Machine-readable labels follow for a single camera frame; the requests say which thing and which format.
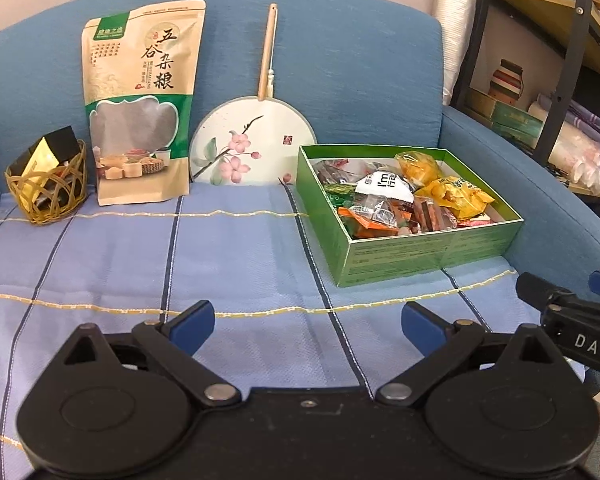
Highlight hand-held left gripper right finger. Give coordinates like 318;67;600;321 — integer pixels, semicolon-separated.
375;301;565;408

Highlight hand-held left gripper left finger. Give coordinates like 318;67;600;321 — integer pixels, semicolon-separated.
60;301;243;408

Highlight green cardboard box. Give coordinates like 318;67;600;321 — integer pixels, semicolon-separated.
296;144;524;288

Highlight pink snack packet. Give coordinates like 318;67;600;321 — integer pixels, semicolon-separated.
457;211;495;227

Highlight reddish brown snack packet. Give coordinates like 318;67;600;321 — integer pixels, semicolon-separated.
407;196;461;234

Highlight orange snack packet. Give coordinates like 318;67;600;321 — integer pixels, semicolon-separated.
339;205;401;240

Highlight clear snack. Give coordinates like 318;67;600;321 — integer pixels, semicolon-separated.
362;196;406;226

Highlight yellow snack packet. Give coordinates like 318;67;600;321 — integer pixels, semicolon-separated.
414;176;496;221

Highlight white black snack packet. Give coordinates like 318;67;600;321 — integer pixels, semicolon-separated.
354;170;416;206

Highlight green candy packet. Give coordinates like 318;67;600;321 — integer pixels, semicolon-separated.
327;182;358;209

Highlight blue striped blanket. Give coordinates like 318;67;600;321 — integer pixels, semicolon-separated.
0;180;546;471

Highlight plastic wrapped bedding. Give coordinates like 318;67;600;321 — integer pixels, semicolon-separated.
530;100;600;197

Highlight green boxes on shelf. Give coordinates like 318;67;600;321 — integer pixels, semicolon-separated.
467;89;543;148

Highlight woven bamboo basket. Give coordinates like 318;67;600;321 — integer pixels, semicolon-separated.
5;139;89;225

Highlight round flower fan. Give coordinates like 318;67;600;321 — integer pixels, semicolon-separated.
190;2;317;187

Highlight striped vase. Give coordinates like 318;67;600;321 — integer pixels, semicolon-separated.
489;59;525;111

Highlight black gold small box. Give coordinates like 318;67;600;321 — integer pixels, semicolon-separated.
11;126;82;211

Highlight beige green grain pouch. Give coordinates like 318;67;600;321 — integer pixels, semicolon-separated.
82;0;207;207

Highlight black metal shelf rack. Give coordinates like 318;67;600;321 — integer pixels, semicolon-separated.
450;0;600;171

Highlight white plastic roll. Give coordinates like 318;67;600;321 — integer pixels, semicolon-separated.
436;0;479;106

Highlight blue sofa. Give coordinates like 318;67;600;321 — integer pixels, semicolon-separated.
0;0;600;401

